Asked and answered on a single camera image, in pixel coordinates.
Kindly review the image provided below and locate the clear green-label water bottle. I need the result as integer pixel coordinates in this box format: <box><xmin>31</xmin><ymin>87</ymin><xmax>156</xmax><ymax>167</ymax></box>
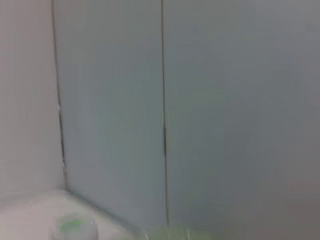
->
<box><xmin>51</xmin><ymin>217</ymin><xmax>98</xmax><ymax>240</ymax></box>

